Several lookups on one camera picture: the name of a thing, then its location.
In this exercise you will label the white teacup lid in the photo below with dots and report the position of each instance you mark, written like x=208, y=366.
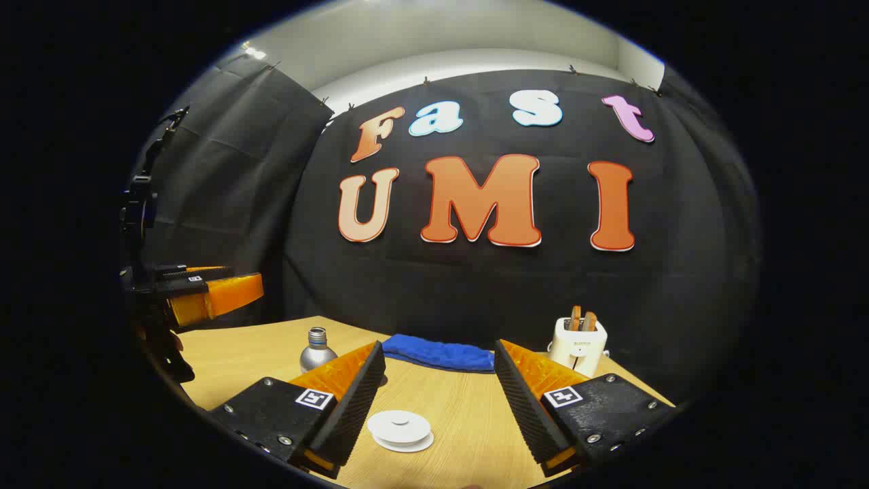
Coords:
x=400, y=424

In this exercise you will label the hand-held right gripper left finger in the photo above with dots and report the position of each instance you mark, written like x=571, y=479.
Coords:
x=353, y=407

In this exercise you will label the black backdrop cloth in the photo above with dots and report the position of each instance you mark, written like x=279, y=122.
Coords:
x=475, y=292

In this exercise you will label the ceiling light panel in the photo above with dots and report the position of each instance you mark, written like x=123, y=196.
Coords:
x=254, y=51

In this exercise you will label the blue towel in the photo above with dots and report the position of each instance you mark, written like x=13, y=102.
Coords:
x=438, y=353

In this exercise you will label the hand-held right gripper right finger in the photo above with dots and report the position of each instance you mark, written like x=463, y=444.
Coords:
x=523, y=407

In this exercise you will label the toasted bread slice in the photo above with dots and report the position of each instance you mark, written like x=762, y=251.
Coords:
x=590, y=322
x=576, y=318

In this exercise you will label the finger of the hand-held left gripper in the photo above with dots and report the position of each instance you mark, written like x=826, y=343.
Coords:
x=224, y=295
x=183, y=272

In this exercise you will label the silver water bottle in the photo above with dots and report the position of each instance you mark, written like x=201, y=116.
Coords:
x=318, y=354

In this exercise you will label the white toaster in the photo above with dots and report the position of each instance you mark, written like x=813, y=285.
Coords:
x=577, y=350

